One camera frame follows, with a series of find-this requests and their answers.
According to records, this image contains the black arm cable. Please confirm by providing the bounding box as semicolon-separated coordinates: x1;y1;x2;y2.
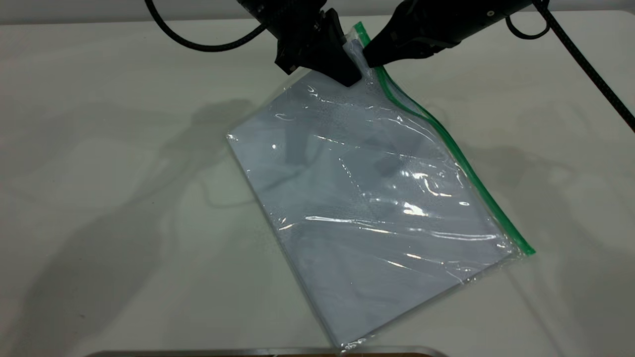
145;0;271;53
506;0;635;132

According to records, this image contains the white paper sheet stack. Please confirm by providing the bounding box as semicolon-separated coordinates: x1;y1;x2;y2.
233;74;514;345

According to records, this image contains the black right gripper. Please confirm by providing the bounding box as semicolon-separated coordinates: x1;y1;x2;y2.
364;0;503;67

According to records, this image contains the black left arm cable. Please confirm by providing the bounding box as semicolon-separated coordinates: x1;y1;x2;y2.
145;0;271;53

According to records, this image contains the transparent zip bag green zipper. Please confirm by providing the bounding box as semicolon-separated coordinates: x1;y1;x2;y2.
226;21;536;350

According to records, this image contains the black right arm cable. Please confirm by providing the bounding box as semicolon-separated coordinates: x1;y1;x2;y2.
506;0;635;132

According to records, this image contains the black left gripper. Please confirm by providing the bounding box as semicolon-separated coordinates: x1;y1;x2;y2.
268;7;363;88

